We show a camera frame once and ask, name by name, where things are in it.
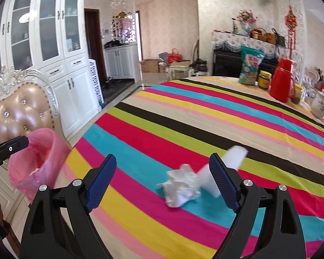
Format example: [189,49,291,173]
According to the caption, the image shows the white tissue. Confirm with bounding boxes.
[157,164,201,208]

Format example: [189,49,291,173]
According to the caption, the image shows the colourful striped tablecloth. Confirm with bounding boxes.
[61,77,324,258]

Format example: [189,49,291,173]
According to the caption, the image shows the red chinese knot decoration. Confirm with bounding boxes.
[284,5,298,59]

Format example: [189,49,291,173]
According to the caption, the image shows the teal snack bag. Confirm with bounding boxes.
[239,46,265,85]

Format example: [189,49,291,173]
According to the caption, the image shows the cardboard box on floor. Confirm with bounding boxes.
[140,59,159,73]

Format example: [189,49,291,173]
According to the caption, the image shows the red thermos jug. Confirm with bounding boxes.
[269,58,295,103]

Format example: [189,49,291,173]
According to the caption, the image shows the orange foam fruit net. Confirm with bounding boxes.
[43,150,51,163]

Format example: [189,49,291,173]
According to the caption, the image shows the white ceramic teapot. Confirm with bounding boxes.
[310,90,324,119]

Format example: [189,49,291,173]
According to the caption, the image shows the white low entry cabinet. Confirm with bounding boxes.
[104,43,141,83]

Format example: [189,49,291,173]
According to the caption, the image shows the black piano with lace cover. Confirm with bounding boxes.
[212,31,288,78]

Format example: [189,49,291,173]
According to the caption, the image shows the cream chair by wall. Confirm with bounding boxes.
[167,38,199,80]

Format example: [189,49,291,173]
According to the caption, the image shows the ornate beige leather chair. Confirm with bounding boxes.
[0,66,65,143]

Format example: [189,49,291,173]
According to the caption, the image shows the pink flower bouquet vase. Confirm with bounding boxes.
[237,9,258,37]

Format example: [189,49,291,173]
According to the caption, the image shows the yellow lid jar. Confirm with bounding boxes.
[257,70,272,90]

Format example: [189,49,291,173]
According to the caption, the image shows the white glass door cabinet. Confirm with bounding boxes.
[0,0,100,139]

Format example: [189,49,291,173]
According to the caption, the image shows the pink lined trash bin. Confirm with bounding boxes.
[8,128,71,202]

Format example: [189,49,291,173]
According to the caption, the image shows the white blue patterned panel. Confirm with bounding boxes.
[89,58,105,109]

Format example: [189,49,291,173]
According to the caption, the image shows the red gift bag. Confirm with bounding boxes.
[167,48,183,64]

